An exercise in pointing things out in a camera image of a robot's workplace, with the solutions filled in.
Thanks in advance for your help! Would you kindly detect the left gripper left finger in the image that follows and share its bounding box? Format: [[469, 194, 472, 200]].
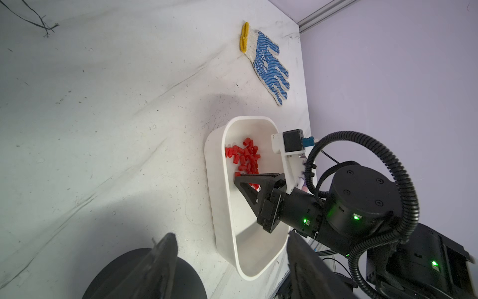
[[89, 233, 178, 299]]

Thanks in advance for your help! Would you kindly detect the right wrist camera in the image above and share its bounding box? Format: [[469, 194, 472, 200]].
[[271, 129, 315, 194]]

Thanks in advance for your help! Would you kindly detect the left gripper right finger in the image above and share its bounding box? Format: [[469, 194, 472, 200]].
[[286, 231, 356, 299]]

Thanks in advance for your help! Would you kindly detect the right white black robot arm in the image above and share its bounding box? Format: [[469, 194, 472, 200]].
[[234, 161, 478, 299]]

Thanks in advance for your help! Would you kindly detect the pile of red sleeves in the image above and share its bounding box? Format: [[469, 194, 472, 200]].
[[224, 137, 261, 180]]

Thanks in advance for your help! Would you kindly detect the blue dotted work glove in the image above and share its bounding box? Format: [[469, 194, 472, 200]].
[[239, 22, 290, 106]]

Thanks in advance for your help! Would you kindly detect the white plastic tray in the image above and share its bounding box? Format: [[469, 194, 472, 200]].
[[204, 116, 306, 281]]

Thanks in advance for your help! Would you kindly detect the black round screw base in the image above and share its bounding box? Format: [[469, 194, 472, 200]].
[[82, 248, 207, 299]]

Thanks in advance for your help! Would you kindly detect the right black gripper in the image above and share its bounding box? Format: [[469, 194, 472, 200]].
[[234, 173, 324, 238]]

